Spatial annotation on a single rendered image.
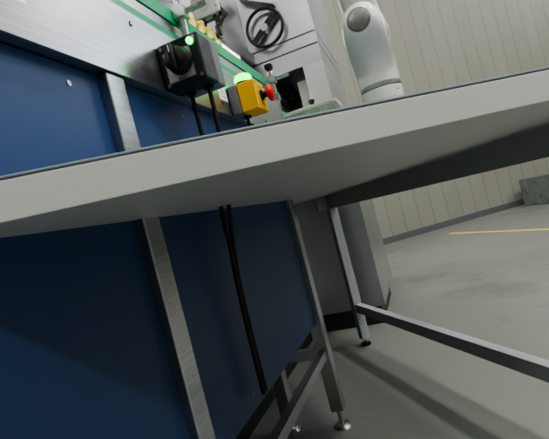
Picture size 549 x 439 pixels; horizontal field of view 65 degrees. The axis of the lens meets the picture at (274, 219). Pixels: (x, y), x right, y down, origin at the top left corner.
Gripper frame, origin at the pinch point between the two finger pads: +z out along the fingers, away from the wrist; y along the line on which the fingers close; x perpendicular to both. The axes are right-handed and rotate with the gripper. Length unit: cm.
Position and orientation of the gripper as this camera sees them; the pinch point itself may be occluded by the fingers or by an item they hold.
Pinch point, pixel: (213, 34)
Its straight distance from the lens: 162.1
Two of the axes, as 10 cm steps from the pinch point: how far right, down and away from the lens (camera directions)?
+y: 9.2, -2.4, -3.1
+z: 2.5, 9.7, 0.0
